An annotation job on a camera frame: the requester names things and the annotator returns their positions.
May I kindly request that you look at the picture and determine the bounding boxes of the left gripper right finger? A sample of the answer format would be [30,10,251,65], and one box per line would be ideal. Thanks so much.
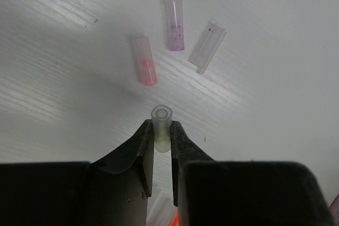
[170,121,334,225]

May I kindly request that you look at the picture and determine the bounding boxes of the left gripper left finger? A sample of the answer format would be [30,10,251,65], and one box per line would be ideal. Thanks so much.
[1,120,154,225]

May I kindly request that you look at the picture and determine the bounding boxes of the clear yellowish pen cap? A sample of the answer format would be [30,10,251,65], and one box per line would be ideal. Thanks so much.
[151,105,173,153]

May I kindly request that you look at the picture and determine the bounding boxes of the pink pen cap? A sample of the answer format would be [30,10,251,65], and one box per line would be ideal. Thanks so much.
[130,34,158,86]

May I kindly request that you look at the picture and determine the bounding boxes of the purple pen cap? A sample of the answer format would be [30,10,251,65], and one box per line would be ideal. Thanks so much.
[165,0,185,51]

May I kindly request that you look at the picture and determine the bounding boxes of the orange highlighter pen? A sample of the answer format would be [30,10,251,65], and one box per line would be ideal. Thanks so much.
[169,212,179,226]

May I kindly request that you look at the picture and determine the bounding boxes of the clear orange pen cap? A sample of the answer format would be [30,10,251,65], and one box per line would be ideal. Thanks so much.
[146,182,177,225]

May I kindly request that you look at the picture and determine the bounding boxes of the purple highlighter pen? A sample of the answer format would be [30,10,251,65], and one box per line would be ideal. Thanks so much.
[329,194,339,224]

